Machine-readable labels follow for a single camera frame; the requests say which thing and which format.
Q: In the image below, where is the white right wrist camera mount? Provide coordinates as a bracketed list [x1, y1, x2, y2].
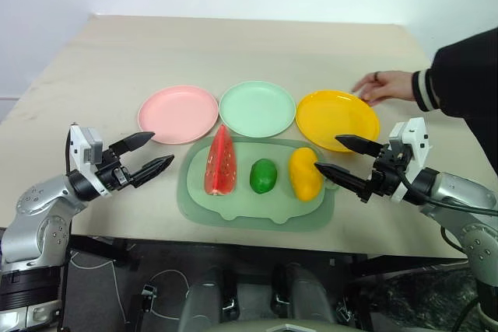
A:
[388, 116, 434, 204]

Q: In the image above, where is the yellow plate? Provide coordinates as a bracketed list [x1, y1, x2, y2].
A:
[295, 89, 381, 153]

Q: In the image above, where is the light green plate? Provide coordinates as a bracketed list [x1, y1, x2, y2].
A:
[218, 80, 296, 138]

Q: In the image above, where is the black table frame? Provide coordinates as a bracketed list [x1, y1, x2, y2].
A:
[65, 235, 474, 271]

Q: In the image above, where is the white cord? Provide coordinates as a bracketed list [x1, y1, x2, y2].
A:
[69, 250, 192, 320]

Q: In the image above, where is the person's bare hand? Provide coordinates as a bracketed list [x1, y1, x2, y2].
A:
[352, 70, 419, 107]

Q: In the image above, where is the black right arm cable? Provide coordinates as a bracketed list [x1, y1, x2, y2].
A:
[397, 170, 498, 217]

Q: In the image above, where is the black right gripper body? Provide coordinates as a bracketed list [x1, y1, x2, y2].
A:
[359, 145, 410, 203]

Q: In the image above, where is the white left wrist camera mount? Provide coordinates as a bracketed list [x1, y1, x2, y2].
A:
[66, 124, 112, 197]

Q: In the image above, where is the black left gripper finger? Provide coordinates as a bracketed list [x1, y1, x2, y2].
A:
[110, 131, 156, 155]
[130, 154, 175, 188]

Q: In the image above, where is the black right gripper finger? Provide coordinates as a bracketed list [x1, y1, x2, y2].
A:
[335, 135, 384, 158]
[314, 161, 369, 198]

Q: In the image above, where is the dark grey rounded shape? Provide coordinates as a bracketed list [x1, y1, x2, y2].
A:
[177, 264, 239, 332]
[271, 263, 336, 332]

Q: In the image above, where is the red watermelon slice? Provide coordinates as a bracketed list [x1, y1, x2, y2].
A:
[204, 124, 238, 197]

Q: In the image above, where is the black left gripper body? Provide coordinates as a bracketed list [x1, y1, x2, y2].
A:
[95, 142, 137, 190]

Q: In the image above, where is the green lime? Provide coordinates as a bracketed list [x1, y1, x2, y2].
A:
[249, 158, 278, 194]

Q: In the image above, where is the pink plate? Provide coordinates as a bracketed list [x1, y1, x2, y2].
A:
[137, 85, 219, 145]

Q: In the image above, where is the yellow mango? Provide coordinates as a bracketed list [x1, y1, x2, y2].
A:
[288, 147, 324, 201]

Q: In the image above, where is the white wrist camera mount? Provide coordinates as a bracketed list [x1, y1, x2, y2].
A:
[66, 124, 112, 197]
[388, 116, 434, 204]

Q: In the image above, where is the dark speckled mat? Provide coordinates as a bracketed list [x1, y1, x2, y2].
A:
[363, 268, 482, 332]

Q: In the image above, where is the translucent green tray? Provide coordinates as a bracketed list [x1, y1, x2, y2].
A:
[177, 135, 339, 232]

